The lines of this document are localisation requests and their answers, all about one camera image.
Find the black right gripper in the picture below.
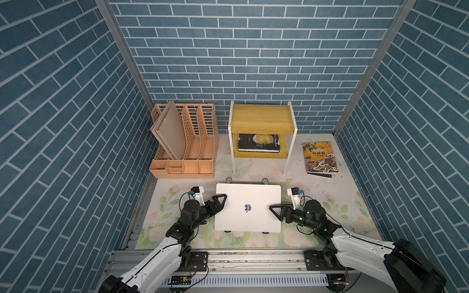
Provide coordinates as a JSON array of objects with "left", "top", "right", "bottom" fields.
[{"left": 269, "top": 204, "right": 317, "bottom": 231}]

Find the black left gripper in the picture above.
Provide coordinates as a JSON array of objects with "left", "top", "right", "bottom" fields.
[{"left": 189, "top": 194, "right": 227, "bottom": 231}]

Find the silver Apple laptop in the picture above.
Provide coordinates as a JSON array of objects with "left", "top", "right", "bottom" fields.
[{"left": 214, "top": 183, "right": 282, "bottom": 233}]

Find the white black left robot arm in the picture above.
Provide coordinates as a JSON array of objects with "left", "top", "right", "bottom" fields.
[{"left": 98, "top": 194, "right": 227, "bottom": 293}]

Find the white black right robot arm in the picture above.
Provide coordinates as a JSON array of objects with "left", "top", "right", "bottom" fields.
[{"left": 269, "top": 200, "right": 447, "bottom": 293}]

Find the floral table mat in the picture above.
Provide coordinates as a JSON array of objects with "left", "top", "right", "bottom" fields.
[{"left": 135, "top": 134, "right": 380, "bottom": 250}]

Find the colourful illustrated children's book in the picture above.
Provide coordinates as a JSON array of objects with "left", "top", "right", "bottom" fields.
[{"left": 302, "top": 141, "right": 338, "bottom": 177}]

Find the green circuit board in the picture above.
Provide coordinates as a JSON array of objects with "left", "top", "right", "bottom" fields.
[{"left": 169, "top": 275, "right": 192, "bottom": 286}]

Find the black Moon and Sixpence book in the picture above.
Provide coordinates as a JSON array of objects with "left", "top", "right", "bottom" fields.
[{"left": 238, "top": 134, "right": 280, "bottom": 153}]

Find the beige file folder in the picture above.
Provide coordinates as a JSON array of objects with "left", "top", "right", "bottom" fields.
[{"left": 155, "top": 101, "right": 186, "bottom": 160}]

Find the white metal wooden shelf rack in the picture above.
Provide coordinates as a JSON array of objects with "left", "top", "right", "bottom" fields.
[{"left": 228, "top": 100, "right": 298, "bottom": 173}]

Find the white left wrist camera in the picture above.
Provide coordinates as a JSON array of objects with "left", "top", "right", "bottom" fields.
[{"left": 189, "top": 186, "right": 205, "bottom": 206}]

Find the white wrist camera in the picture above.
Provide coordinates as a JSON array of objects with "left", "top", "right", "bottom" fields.
[
  {"left": 287, "top": 188, "right": 304, "bottom": 210},
  {"left": 189, "top": 186, "right": 205, "bottom": 206}
]

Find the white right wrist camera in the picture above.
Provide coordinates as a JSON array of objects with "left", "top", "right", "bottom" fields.
[{"left": 287, "top": 188, "right": 304, "bottom": 210}]

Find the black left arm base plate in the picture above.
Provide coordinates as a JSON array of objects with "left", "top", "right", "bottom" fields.
[{"left": 178, "top": 251, "right": 209, "bottom": 273}]

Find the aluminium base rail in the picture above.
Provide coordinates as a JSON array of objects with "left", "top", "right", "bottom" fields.
[{"left": 96, "top": 247, "right": 367, "bottom": 293}]

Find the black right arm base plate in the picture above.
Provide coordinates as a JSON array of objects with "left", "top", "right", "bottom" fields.
[{"left": 304, "top": 249, "right": 345, "bottom": 271}]

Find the white slotted cable duct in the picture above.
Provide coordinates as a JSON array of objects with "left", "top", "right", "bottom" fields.
[{"left": 161, "top": 273, "right": 329, "bottom": 288}]

